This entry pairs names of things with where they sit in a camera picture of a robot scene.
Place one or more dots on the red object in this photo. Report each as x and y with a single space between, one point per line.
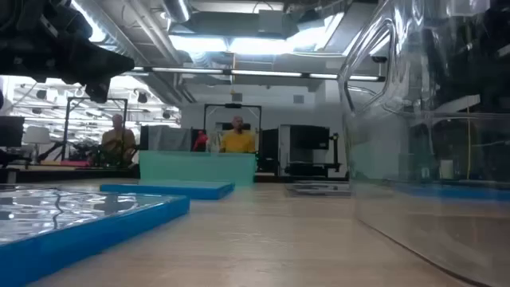
201 140

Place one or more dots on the blue disc case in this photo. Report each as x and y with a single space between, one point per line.
458 192
79 243
171 190

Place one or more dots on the silver air duct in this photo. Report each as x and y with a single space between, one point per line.
177 10

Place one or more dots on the clear plastic bin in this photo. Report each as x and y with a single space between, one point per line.
418 223

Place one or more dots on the ceiling light strip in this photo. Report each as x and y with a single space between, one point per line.
263 73

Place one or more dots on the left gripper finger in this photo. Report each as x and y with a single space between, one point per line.
97 92
111 64

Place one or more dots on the pink flat object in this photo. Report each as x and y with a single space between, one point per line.
75 163

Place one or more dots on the black metal frame stand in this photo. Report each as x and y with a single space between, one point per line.
233 105
117 99

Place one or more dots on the teal translucent plastic bin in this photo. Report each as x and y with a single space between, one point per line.
199 167

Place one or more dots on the black equipment cabinet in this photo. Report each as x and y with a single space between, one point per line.
308 137

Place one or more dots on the clear CD jewel case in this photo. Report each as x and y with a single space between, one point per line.
318 189

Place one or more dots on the black monitor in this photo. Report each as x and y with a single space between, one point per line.
11 131

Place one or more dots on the grey cloth cover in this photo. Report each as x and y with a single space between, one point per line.
167 137

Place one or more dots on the dark background table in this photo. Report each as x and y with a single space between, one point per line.
60 174

